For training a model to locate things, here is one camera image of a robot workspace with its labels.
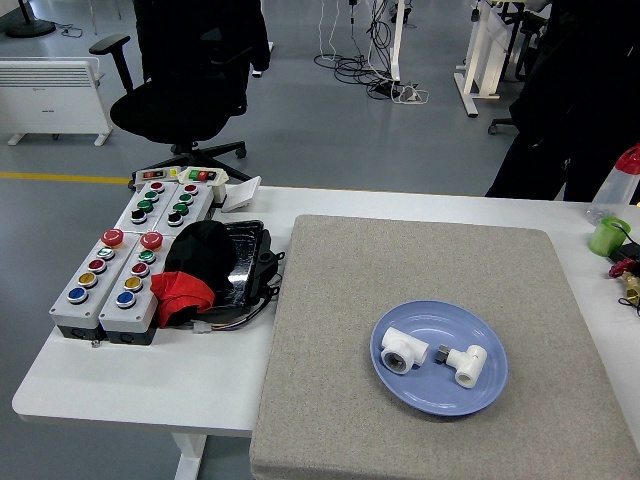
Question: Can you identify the flat black box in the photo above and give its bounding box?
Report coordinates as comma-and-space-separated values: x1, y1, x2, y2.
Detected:
606, 241, 640, 262

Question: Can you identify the five-button grey control box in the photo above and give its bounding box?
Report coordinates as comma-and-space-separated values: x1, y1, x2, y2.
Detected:
97, 230, 175, 347
48, 228, 140, 342

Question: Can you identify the black office chair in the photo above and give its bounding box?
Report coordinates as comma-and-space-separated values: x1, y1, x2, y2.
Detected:
88, 27, 252, 184

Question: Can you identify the green plastic cup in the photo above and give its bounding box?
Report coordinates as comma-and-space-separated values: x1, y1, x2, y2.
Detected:
586, 215, 633, 258

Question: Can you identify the black plastic tray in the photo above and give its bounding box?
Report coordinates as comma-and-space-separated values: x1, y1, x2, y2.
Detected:
206, 219, 287, 317

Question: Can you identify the white tee fitting metal nipple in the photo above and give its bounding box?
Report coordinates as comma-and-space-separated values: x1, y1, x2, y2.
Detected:
436, 344, 489, 389

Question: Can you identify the red cloth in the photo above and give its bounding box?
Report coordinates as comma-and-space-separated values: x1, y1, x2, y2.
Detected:
149, 270, 217, 330

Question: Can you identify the white panel heater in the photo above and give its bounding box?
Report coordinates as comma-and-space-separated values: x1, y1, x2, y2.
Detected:
0, 55, 114, 148

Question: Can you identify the small white card box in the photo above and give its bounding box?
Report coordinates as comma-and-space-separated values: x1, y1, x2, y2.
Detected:
220, 175, 263, 214

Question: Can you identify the white red-green switch box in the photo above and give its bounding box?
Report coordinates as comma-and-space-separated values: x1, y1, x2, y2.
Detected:
177, 165, 231, 206

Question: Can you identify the floor cable bundle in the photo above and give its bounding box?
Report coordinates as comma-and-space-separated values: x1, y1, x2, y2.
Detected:
313, 0, 402, 100

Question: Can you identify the grey red-green switch box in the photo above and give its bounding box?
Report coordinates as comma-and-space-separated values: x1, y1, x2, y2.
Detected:
130, 167, 182, 192

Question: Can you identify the white desk leg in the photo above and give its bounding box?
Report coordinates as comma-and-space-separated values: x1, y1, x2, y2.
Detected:
389, 0, 407, 83

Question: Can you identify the red valve handle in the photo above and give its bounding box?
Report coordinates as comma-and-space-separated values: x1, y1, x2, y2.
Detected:
607, 259, 637, 280

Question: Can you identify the wire bundle white connector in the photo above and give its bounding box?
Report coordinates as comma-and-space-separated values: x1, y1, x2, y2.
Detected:
188, 293, 275, 335

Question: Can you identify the four-button grey control box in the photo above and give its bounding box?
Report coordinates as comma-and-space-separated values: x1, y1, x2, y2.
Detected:
115, 180, 178, 234
153, 182, 216, 237

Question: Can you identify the brass valve fitting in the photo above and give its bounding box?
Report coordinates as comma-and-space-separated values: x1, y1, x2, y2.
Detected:
619, 272, 640, 304

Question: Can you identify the blue round plate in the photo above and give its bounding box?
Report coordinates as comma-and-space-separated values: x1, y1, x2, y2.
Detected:
369, 299, 510, 417

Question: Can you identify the clear bottle red cap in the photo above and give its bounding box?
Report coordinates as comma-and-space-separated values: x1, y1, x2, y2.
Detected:
585, 142, 640, 227

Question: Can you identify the white desk frame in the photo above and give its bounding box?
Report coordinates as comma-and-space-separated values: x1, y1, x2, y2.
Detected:
452, 0, 532, 119

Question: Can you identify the white tee fitting threaded insert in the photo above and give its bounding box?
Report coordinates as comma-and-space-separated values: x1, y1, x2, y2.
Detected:
380, 326, 429, 376

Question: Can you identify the white table leg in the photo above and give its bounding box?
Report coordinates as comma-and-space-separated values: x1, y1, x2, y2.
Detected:
171, 432, 208, 480

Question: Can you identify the black round stand base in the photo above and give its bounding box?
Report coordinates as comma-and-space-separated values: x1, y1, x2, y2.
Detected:
4, 0, 57, 39

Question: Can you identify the black cloth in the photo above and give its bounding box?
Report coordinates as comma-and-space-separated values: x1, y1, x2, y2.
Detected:
163, 219, 238, 295

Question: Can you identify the grey-brown felt mat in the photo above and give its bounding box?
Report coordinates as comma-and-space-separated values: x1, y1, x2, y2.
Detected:
249, 214, 640, 480

